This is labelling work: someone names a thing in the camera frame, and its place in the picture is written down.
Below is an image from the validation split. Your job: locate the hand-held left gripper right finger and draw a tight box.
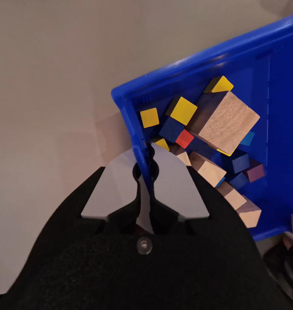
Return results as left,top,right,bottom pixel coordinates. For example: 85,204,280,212
149,143,210,234

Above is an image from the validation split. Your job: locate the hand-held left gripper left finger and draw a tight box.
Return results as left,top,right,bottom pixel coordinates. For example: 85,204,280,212
81,148,141,234

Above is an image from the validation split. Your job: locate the small red cube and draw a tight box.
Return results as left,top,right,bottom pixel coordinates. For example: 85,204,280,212
175,129,195,149

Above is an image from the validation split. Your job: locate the small purple cube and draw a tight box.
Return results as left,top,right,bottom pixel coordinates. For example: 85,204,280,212
243,159,265,182

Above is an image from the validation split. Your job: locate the small light blue cube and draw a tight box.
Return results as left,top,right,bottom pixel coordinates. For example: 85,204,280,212
239,131,256,146

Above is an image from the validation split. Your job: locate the pile of plain wooden cubes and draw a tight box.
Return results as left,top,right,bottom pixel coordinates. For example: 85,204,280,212
171,91,262,228

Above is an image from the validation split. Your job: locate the blue plastic bin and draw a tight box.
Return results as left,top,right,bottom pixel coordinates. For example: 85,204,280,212
111,12,293,241

